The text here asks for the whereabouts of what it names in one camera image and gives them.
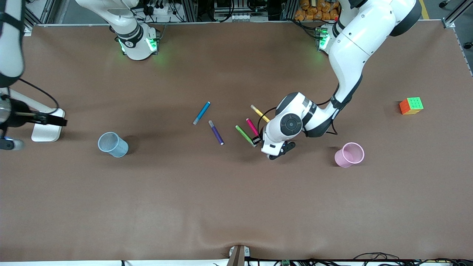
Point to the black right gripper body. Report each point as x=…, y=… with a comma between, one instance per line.
x=19, y=116

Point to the pink marker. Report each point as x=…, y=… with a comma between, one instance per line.
x=252, y=126

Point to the blue marker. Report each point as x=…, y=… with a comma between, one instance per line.
x=201, y=113

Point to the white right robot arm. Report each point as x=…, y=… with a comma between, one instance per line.
x=11, y=37

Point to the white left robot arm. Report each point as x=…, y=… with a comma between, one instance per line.
x=351, y=55

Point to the green marker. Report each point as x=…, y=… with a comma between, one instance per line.
x=244, y=135

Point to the white desk stand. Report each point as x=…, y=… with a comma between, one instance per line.
x=46, y=133

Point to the yellow marker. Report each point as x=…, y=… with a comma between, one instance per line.
x=258, y=112

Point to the purple marker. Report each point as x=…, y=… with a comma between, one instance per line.
x=216, y=132

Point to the blue mesh cup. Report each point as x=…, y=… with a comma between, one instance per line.
x=114, y=147

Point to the pink mesh cup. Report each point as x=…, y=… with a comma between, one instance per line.
x=347, y=157

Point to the colourful puzzle cube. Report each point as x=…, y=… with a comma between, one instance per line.
x=411, y=106

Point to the orange snack bag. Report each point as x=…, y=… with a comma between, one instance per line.
x=314, y=11

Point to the white power strip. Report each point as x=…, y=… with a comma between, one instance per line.
x=160, y=9

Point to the aluminium frame post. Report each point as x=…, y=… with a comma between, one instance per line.
x=456, y=13
x=37, y=13

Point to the brown camera mount bracket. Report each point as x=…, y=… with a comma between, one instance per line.
x=236, y=256

